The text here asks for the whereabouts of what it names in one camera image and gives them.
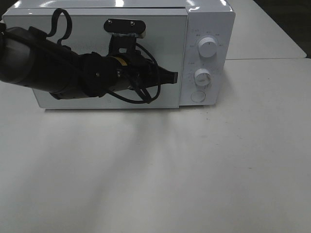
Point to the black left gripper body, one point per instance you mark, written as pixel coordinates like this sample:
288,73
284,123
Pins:
139,67

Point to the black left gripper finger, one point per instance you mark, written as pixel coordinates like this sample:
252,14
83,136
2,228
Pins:
125,27

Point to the white microwave door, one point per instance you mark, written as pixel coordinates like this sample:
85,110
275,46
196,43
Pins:
82,29

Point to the white timer knob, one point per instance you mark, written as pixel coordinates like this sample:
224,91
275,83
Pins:
202,77

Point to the round door release button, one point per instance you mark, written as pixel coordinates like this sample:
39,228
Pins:
198,96

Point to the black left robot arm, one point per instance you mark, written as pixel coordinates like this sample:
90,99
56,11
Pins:
28,58

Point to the white microwave oven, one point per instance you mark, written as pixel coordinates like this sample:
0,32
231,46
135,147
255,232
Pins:
204,18

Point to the upper white power knob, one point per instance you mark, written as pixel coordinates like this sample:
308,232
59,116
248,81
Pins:
207,46

